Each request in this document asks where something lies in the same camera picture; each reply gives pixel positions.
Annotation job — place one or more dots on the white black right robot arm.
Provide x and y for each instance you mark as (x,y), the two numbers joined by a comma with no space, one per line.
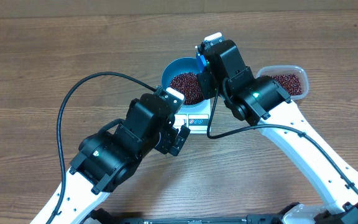
(265,105)

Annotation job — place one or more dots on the teal metal bowl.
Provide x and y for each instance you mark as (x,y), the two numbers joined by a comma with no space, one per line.
(178,66)

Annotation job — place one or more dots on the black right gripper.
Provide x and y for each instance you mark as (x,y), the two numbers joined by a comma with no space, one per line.
(206,80)

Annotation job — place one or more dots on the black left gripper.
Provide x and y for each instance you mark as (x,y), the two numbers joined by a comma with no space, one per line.
(168,134)

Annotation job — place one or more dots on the red beans in bowl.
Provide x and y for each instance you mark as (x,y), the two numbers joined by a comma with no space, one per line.
(187,84)

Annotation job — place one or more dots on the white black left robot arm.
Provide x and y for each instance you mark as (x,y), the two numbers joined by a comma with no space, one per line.
(112,155)

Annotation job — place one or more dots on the black mounting rail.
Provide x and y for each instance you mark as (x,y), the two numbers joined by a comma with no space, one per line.
(102,216)

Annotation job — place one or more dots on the clear plastic container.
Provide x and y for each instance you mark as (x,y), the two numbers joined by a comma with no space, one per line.
(287,69)

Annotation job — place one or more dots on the blue plastic measuring scoop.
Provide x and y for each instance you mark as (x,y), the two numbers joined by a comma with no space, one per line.
(201,62)

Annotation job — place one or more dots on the white digital kitchen scale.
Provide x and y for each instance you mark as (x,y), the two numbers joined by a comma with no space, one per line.
(194,117)

